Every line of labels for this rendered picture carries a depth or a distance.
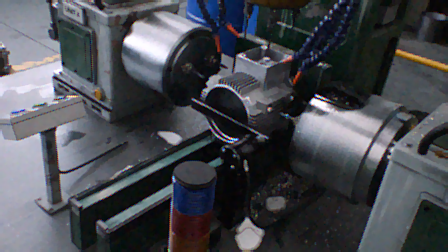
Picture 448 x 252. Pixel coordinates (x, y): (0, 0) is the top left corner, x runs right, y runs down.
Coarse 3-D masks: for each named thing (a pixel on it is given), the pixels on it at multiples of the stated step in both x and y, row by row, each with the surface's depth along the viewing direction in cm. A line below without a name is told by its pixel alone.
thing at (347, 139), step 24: (336, 96) 102; (360, 96) 102; (312, 120) 101; (336, 120) 99; (360, 120) 97; (384, 120) 96; (408, 120) 98; (312, 144) 101; (336, 144) 98; (360, 144) 95; (384, 144) 94; (312, 168) 103; (336, 168) 99; (360, 168) 96; (384, 168) 99; (336, 192) 104; (360, 192) 99
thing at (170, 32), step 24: (144, 24) 133; (168, 24) 131; (192, 24) 132; (144, 48) 130; (168, 48) 126; (192, 48) 131; (216, 48) 140; (144, 72) 132; (168, 72) 128; (216, 72) 145; (168, 96) 132; (192, 96) 140
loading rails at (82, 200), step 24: (192, 144) 123; (216, 144) 128; (144, 168) 112; (168, 168) 115; (216, 168) 114; (264, 168) 134; (96, 192) 103; (120, 192) 105; (144, 192) 112; (168, 192) 105; (216, 192) 118; (72, 216) 100; (96, 216) 102; (120, 216) 97; (144, 216) 98; (168, 216) 105; (72, 240) 105; (96, 240) 105; (120, 240) 95; (144, 240) 102
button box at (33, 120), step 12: (72, 96) 108; (36, 108) 101; (48, 108) 101; (60, 108) 103; (72, 108) 105; (84, 108) 108; (0, 120) 99; (12, 120) 96; (24, 120) 98; (36, 120) 100; (48, 120) 101; (60, 120) 103; (72, 120) 106; (12, 132) 97; (24, 132) 98; (36, 132) 100
